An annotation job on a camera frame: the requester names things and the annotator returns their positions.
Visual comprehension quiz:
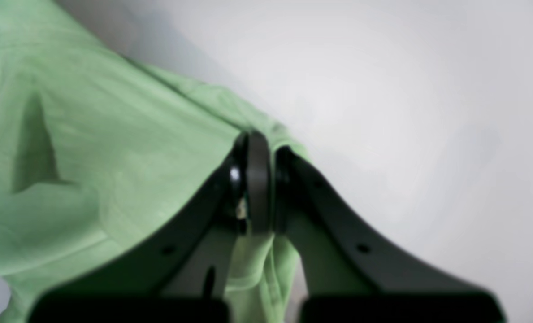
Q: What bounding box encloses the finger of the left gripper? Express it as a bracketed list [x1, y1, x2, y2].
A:
[28, 133, 249, 323]
[247, 131, 506, 323]

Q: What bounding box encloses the green polo shirt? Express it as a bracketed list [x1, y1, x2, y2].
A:
[0, 0, 309, 323]

